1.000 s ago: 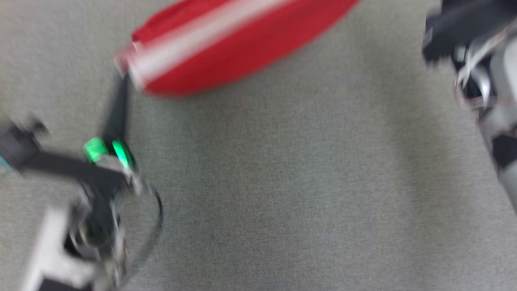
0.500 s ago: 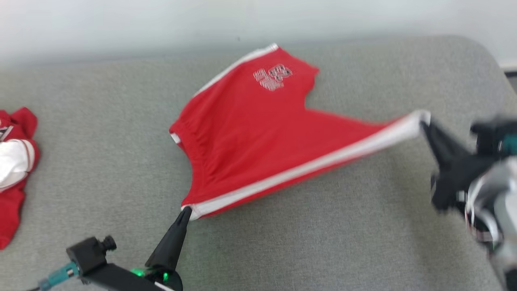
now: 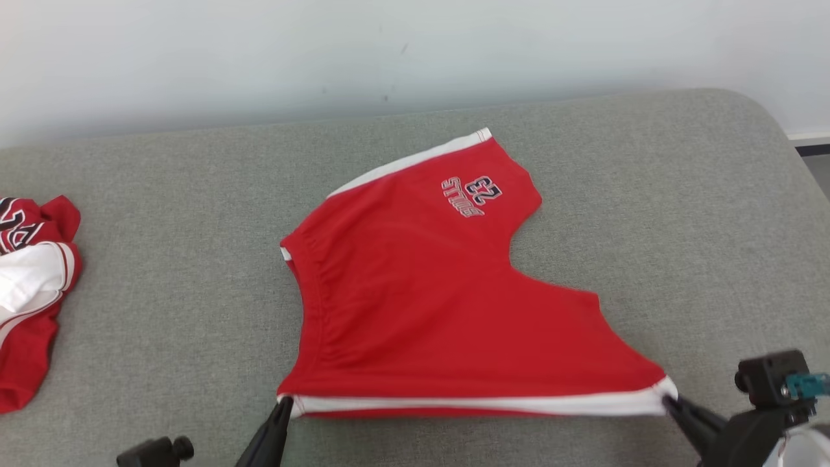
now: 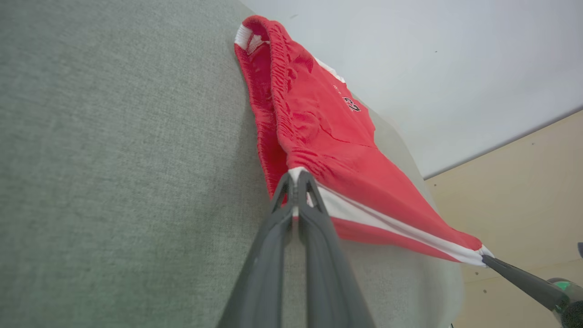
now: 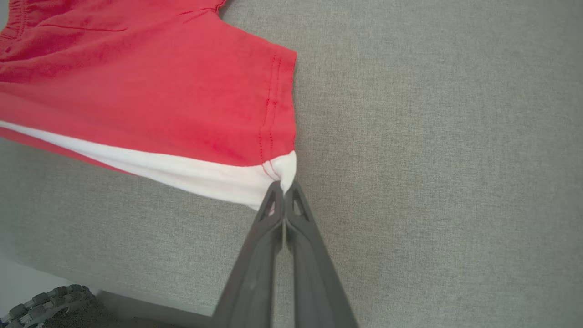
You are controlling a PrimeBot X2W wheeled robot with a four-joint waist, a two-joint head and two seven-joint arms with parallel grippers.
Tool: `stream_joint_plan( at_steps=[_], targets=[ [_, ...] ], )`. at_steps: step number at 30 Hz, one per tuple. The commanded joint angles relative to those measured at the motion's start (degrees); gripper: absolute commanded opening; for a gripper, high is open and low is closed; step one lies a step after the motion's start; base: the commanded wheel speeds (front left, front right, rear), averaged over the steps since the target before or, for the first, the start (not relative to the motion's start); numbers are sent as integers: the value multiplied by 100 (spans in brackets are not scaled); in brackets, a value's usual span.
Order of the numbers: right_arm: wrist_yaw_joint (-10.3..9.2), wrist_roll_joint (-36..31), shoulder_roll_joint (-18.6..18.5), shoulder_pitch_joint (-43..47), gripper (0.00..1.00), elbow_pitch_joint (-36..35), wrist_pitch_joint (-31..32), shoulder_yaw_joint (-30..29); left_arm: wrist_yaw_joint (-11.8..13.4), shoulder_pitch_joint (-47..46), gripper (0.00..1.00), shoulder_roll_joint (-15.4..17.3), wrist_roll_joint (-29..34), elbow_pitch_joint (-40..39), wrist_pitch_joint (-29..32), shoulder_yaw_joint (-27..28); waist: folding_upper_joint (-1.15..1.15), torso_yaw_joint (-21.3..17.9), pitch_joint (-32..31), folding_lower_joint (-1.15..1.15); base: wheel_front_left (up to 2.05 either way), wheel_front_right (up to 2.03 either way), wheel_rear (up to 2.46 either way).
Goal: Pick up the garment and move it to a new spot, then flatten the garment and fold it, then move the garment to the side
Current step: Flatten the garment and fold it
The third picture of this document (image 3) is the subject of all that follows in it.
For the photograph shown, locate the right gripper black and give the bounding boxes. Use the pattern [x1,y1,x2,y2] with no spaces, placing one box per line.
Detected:
[662,394,812,467]

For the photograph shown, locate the right camera teal plug cable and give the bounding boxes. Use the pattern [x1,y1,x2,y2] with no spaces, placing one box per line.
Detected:
[781,372,830,400]

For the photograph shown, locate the red basketball shorts white trim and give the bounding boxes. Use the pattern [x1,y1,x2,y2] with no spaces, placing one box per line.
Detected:
[277,128,679,420]

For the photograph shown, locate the red jersey shirt white sleeves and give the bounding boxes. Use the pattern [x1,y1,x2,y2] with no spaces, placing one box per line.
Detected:
[0,195,82,414]

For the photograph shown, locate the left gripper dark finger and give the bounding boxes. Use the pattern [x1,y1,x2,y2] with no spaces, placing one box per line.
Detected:
[262,396,294,467]
[235,396,287,467]

